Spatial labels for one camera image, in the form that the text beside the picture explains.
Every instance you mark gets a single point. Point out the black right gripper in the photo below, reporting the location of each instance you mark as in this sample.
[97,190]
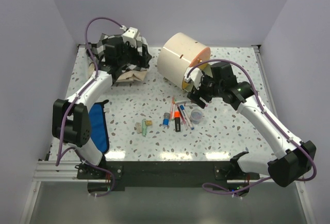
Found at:
[196,99]

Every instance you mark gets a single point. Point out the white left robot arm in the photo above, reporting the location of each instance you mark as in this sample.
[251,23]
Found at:
[71,123]

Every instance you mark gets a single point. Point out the blue capped white marker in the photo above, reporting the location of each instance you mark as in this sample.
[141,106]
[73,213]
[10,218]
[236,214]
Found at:
[186,116]

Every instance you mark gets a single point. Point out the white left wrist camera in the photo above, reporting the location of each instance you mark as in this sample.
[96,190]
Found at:
[130,36]

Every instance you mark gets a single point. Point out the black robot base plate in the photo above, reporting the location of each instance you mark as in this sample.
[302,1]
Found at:
[190,174]

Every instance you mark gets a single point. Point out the orange black highlighter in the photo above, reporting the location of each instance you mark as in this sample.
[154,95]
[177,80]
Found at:
[177,121]

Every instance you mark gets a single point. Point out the orange capped marker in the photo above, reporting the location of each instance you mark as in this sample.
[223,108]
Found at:
[172,108]

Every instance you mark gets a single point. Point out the green translucent eraser tube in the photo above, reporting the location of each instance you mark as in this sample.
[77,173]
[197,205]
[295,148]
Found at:
[144,127]

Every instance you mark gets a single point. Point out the beige folded cloth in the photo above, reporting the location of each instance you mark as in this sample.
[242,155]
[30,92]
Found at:
[132,74]

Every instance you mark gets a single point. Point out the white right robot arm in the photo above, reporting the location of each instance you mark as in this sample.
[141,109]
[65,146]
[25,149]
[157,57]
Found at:
[231,82]

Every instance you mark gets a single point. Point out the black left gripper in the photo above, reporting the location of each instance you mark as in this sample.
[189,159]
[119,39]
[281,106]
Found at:
[142,60]

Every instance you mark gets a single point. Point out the black white checkered cloth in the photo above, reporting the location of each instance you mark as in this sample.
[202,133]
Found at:
[108,53]

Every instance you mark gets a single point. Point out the round beige drawer organizer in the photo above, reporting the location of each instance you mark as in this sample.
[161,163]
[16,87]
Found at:
[179,53]

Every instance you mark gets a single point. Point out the blue cloth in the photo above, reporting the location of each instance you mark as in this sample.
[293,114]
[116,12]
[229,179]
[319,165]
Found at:
[99,133]

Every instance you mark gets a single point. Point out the grey-green bottom drawer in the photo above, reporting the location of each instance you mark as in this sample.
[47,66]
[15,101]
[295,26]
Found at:
[191,84]

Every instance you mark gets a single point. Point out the yellow drawer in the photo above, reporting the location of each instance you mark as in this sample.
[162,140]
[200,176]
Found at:
[206,69]

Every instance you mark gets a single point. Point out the white marker pink band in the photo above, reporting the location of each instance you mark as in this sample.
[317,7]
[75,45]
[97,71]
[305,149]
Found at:
[182,101]

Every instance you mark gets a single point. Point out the clear round pin box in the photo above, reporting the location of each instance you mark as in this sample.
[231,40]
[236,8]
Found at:
[196,116]

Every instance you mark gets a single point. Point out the aluminium frame rail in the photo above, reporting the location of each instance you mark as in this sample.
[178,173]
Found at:
[46,171]

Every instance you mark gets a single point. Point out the beige small eraser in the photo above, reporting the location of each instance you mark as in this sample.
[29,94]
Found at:
[138,127]

